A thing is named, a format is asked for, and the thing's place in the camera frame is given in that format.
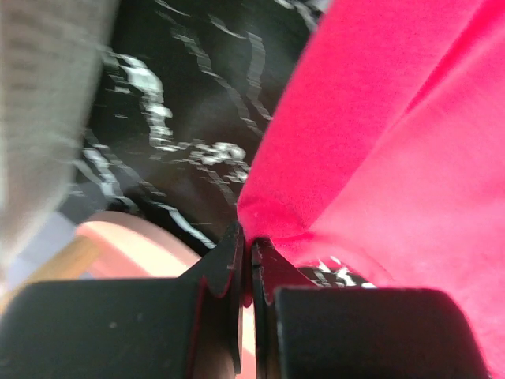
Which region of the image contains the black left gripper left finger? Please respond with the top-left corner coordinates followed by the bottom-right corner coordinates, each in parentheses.
top-left (1, 223), bottom-right (244, 378)

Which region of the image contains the red t shirt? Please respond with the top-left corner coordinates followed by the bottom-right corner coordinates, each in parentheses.
top-left (238, 1), bottom-right (504, 378)

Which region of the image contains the white plastic basket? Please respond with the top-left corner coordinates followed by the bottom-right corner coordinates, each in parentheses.
top-left (0, 0), bottom-right (119, 261)

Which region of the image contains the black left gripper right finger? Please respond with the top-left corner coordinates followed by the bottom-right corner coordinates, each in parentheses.
top-left (251, 239), bottom-right (488, 378)

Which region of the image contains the pink three tier shelf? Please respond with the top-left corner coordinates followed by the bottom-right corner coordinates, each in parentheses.
top-left (1, 211), bottom-right (200, 313)

